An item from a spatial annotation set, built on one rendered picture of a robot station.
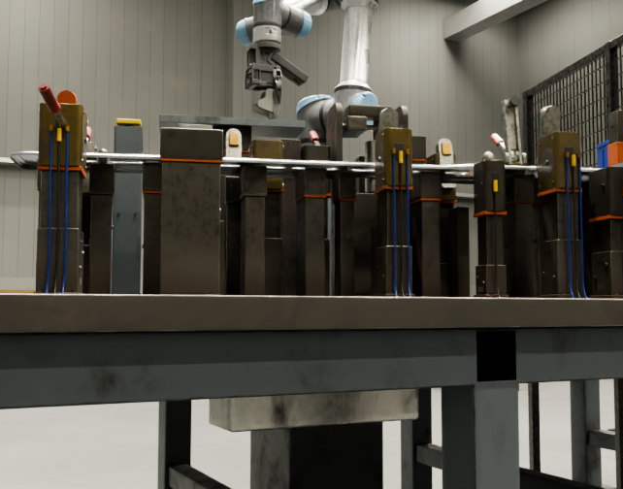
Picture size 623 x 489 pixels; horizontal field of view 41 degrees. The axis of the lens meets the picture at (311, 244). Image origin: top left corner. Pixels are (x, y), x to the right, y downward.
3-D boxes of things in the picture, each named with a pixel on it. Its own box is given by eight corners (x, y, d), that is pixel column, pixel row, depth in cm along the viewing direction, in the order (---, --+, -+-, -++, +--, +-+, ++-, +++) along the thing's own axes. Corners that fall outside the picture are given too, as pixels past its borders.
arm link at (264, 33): (276, 36, 223) (285, 26, 215) (276, 52, 223) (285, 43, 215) (249, 32, 221) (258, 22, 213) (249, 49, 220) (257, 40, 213)
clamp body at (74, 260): (28, 302, 145) (34, 98, 148) (40, 302, 159) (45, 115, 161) (79, 302, 146) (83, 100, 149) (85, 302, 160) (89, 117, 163)
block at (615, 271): (618, 303, 166) (615, 163, 168) (588, 304, 177) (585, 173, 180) (651, 303, 167) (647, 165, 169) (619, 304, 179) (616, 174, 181)
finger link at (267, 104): (255, 123, 214) (254, 89, 216) (277, 125, 216) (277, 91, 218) (258, 120, 212) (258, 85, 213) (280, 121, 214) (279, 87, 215)
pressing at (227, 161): (3, 151, 160) (3, 144, 161) (21, 171, 182) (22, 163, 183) (648, 174, 185) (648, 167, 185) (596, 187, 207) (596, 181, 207)
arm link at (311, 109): (311, 146, 263) (311, 105, 264) (345, 142, 255) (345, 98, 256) (287, 141, 253) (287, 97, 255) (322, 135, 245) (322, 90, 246)
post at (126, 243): (109, 302, 202) (113, 125, 206) (111, 302, 210) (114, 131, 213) (141, 302, 204) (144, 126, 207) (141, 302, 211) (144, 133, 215)
